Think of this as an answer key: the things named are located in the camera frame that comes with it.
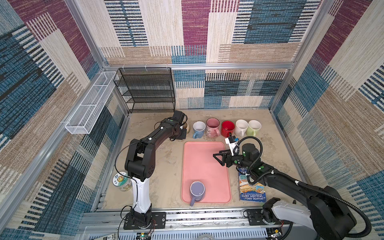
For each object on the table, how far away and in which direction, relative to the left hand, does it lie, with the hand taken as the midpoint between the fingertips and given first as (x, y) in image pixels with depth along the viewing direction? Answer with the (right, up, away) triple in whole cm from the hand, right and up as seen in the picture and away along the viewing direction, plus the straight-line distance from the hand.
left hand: (182, 133), depth 97 cm
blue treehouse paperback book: (+40, -30, -17) cm, 53 cm away
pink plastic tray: (+11, -19, -5) cm, 22 cm away
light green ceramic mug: (+48, +4, +5) cm, 48 cm away
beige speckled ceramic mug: (+4, +3, 0) cm, 5 cm away
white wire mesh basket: (-44, +8, -26) cm, 52 cm away
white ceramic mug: (+39, +4, +3) cm, 39 cm away
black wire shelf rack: (-26, +31, +12) cm, 42 cm away
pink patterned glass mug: (+20, +4, 0) cm, 20 cm away
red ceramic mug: (+31, +3, +9) cm, 32 cm away
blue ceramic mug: (+11, +3, +5) cm, 12 cm away
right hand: (+20, -11, -16) cm, 28 cm away
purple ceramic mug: (+9, -26, -22) cm, 36 cm away
